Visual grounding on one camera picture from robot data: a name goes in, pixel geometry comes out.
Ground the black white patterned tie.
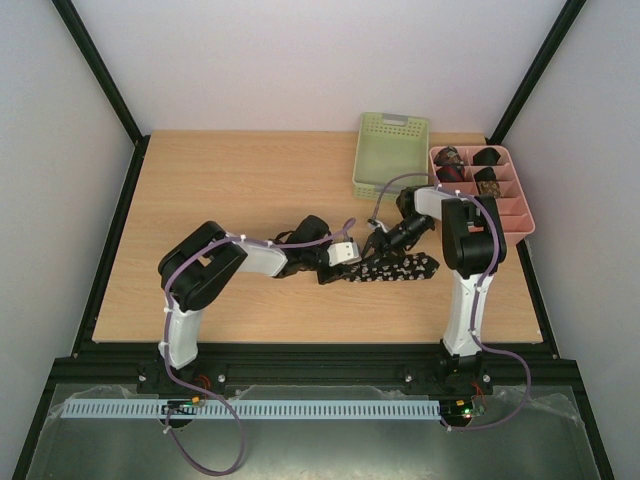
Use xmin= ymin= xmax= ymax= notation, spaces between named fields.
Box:
xmin=343 ymin=252 xmax=440 ymax=283

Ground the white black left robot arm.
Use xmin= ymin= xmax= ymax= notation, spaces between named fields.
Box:
xmin=158 ymin=215 xmax=358 ymax=370

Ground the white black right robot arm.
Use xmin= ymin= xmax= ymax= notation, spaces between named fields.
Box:
xmin=368 ymin=185 xmax=507 ymax=392

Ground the rolled red dark tie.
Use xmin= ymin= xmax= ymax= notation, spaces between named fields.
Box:
xmin=436 ymin=165 xmax=465 ymax=183

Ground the rolled dark patterned tie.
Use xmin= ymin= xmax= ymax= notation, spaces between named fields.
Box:
xmin=434 ymin=146 xmax=464 ymax=167

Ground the green plastic basket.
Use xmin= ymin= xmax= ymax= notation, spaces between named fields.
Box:
xmin=352 ymin=112 xmax=430 ymax=200

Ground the rolled brown patterned tie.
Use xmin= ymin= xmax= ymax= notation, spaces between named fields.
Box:
xmin=477 ymin=181 xmax=502 ymax=199

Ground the rolled black tie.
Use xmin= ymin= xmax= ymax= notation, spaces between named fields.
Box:
xmin=474 ymin=167 xmax=498 ymax=183
xmin=472 ymin=147 xmax=501 ymax=167

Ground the pink divided organizer tray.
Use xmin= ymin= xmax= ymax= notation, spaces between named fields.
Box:
xmin=429 ymin=145 xmax=535 ymax=246

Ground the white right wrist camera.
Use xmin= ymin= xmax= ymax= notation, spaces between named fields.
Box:
xmin=367 ymin=218 xmax=388 ymax=232

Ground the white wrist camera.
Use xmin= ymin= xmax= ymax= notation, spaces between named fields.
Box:
xmin=327 ymin=241 xmax=361 ymax=267
xmin=367 ymin=218 xmax=388 ymax=232

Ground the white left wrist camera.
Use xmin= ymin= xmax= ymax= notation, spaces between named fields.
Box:
xmin=327 ymin=241 xmax=361 ymax=267

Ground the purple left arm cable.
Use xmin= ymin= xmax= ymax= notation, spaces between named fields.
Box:
xmin=160 ymin=217 xmax=358 ymax=475

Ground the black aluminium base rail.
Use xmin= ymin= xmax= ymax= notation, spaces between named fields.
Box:
xmin=45 ymin=343 xmax=584 ymax=397

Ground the black right frame post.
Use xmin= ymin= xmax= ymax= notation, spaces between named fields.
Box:
xmin=487 ymin=0 xmax=587 ymax=145

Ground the black frame post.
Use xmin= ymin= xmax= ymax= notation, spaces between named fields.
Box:
xmin=487 ymin=0 xmax=587 ymax=145
xmin=51 ymin=0 xmax=144 ymax=146

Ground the light blue cable duct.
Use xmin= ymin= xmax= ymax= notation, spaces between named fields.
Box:
xmin=61 ymin=399 xmax=441 ymax=421

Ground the black left frame post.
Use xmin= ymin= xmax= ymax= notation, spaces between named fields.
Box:
xmin=51 ymin=0 xmax=144 ymax=146

